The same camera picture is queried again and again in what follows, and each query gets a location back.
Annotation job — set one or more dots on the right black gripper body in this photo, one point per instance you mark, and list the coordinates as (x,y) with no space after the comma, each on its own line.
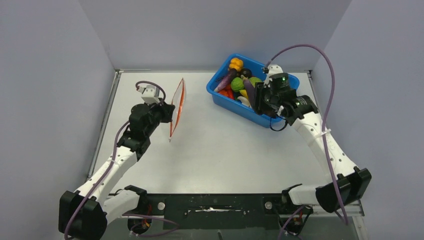
(266,100)

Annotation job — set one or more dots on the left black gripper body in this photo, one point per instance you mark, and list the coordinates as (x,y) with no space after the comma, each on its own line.
(159,114)

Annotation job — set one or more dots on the clear zip bag orange zipper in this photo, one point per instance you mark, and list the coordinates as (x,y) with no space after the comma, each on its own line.
(178,101)

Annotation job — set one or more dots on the dark purple toy eggplant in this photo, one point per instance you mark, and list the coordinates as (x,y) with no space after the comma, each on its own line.
(250,90)

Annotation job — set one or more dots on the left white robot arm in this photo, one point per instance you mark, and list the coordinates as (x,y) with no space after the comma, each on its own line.
(85,213)

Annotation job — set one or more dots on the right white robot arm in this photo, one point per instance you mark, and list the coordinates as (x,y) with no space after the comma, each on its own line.
(347,182)

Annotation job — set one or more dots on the green toy cabbage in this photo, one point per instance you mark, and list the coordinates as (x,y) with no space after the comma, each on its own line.
(254,80)

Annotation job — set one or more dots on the white toy mushroom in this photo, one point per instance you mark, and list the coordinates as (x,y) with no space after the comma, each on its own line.
(244,101)

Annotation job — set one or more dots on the yellow toy banana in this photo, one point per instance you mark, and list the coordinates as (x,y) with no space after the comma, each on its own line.
(244,94)

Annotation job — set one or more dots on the blue plastic bin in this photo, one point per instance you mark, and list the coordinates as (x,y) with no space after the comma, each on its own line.
(235,106)

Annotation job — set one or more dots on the green custard apple toy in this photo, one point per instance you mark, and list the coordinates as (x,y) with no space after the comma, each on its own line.
(237,84)

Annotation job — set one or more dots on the red toy chili pepper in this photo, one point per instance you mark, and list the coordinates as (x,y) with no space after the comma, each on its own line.
(229,91)

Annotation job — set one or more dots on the light purple toy eggplant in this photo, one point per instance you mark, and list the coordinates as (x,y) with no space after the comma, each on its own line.
(226,80)

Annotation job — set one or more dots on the orange toy tangerine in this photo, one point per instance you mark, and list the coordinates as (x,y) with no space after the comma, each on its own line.
(224,92)

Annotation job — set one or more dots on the orange toy pumpkin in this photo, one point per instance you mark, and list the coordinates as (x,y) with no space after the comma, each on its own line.
(236,64)

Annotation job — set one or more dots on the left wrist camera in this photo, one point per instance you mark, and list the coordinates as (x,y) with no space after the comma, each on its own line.
(150,94)

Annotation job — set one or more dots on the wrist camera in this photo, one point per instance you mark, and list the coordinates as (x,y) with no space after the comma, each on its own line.
(270,70)
(150,94)

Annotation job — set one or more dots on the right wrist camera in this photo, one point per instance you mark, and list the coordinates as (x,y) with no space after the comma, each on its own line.
(270,70)

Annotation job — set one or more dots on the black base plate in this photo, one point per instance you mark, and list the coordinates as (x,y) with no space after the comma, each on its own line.
(207,211)

